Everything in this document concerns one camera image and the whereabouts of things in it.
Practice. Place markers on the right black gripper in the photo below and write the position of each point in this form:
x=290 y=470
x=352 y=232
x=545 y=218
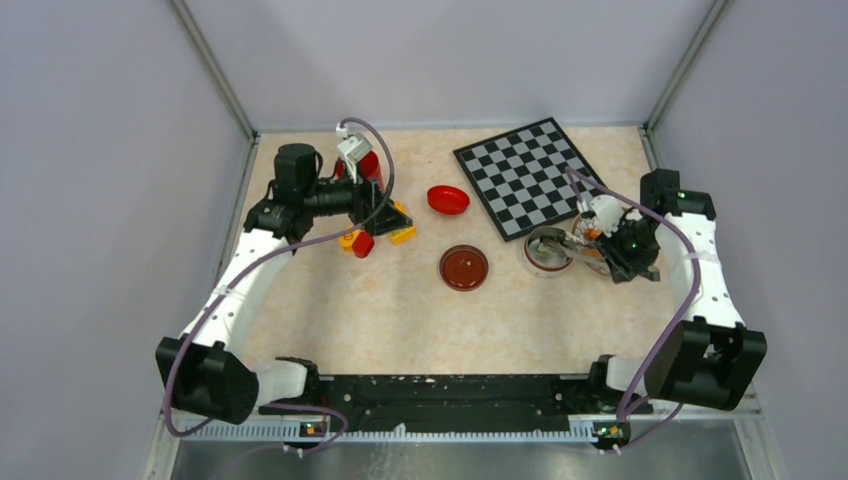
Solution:
x=623 y=268

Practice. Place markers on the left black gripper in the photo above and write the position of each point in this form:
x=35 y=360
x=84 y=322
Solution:
x=366 y=198

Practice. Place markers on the silver metal tongs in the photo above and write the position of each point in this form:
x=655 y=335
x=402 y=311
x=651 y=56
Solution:
x=558 y=242

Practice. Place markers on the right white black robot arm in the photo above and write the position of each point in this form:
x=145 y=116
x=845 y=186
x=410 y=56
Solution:
x=706 y=356

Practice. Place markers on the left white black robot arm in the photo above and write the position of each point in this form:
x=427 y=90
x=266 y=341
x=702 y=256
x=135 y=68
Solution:
x=202 y=370

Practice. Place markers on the steel lunch box bowl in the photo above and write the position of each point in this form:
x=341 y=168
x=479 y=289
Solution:
x=543 y=265

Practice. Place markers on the red cylindrical cup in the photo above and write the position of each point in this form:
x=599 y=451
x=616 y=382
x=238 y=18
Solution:
x=369 y=165

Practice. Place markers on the patterned round plate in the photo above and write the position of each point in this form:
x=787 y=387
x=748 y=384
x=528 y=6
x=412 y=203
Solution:
x=602 y=268

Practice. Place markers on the orange fried food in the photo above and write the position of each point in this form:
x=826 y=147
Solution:
x=591 y=234

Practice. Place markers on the red toy block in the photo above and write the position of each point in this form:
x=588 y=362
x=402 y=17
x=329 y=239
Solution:
x=362 y=244

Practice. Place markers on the yellow toy block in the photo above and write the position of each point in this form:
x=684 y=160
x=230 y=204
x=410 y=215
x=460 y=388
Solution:
x=347 y=240

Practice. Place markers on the yellow toy tray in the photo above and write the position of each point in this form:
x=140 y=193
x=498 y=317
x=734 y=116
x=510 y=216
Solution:
x=400 y=236

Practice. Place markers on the red oval dish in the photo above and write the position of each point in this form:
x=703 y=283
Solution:
x=448 y=200

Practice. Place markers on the brown round lid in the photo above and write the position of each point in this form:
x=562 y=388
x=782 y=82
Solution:
x=463 y=267

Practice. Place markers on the black white chessboard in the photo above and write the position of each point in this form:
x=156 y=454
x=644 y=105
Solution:
x=519 y=176

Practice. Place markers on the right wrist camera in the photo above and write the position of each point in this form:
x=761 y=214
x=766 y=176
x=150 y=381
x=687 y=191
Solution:
x=602 y=212

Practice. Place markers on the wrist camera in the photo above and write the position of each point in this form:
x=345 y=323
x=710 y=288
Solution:
x=602 y=212
x=352 y=148

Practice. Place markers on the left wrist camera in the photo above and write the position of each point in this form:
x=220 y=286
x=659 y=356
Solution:
x=352 y=148

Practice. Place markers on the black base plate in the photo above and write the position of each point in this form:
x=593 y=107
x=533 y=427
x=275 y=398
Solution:
x=500 y=403

